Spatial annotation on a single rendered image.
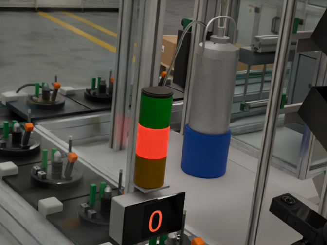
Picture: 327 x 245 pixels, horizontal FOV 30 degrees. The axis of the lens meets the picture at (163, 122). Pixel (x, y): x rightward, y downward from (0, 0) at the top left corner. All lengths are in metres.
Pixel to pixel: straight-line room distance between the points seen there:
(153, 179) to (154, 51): 0.20
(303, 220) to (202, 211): 0.85
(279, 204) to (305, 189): 1.07
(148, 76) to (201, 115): 1.04
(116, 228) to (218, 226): 0.79
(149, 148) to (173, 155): 1.25
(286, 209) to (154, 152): 0.23
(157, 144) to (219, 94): 1.02
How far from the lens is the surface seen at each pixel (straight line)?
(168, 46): 6.57
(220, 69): 1.92
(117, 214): 0.97
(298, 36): 1.28
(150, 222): 0.99
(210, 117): 1.96
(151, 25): 0.92
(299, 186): 2.09
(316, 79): 2.05
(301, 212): 1.01
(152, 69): 0.95
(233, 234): 1.72
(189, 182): 1.99
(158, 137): 0.94
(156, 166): 0.95
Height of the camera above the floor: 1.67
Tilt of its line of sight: 19 degrees down
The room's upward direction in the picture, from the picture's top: 6 degrees clockwise
